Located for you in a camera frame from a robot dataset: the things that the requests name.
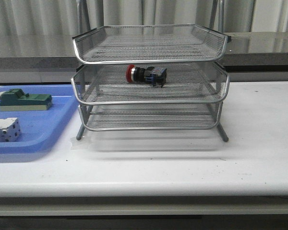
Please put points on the red emergency push button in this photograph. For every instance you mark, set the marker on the red emergency push button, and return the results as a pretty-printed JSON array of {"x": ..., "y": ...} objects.
[{"x": 151, "y": 75}]

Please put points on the silver mesh tray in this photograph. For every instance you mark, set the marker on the silver mesh tray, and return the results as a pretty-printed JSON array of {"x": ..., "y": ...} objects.
[
  {"x": 149, "y": 44},
  {"x": 153, "y": 116},
  {"x": 191, "y": 82}
]

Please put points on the blue plastic tray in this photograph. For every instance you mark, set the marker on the blue plastic tray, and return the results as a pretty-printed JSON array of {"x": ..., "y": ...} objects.
[{"x": 40, "y": 129}]

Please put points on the white circuit breaker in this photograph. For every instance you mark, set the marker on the white circuit breaker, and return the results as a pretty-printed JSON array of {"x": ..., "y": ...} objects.
[{"x": 10, "y": 129}]

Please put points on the grey background counter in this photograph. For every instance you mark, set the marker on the grey background counter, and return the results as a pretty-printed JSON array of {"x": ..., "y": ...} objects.
[{"x": 38, "y": 59}]

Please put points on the green and beige switch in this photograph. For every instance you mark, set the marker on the green and beige switch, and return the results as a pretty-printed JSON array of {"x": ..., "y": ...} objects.
[{"x": 18, "y": 100}]

